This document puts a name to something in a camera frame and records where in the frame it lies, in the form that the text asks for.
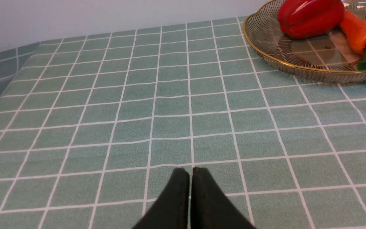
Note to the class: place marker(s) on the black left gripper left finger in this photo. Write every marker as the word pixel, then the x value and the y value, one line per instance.
pixel 170 210

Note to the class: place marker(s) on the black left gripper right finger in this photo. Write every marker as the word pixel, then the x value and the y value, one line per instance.
pixel 210 207

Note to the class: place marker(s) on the orange toy carrot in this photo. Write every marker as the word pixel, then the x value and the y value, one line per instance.
pixel 355 30

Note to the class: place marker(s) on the green checked tablecloth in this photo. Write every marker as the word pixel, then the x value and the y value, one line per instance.
pixel 91 128

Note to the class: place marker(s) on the red toy bell pepper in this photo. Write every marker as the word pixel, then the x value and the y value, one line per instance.
pixel 302 19

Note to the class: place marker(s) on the gold-rimmed glass wire plate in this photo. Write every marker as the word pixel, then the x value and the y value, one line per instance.
pixel 326 58

